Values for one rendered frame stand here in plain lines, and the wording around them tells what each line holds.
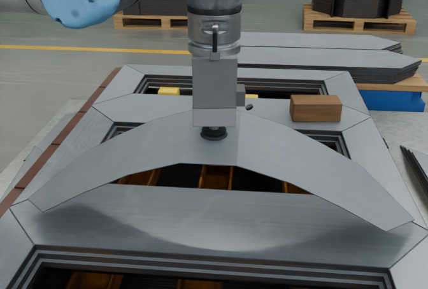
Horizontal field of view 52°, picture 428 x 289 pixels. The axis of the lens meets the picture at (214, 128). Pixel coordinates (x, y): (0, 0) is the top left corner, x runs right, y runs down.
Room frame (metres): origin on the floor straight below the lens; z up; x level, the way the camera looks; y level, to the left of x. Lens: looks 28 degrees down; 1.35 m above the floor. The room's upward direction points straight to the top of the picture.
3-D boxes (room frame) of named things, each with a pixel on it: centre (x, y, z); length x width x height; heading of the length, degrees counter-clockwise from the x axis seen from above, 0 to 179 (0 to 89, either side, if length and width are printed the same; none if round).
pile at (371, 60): (1.61, -0.34, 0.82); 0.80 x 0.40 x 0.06; 85
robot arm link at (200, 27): (0.61, 0.00, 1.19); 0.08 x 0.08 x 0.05
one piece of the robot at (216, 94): (0.61, -0.01, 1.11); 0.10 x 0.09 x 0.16; 91
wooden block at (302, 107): (1.02, -0.26, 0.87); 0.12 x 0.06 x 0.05; 90
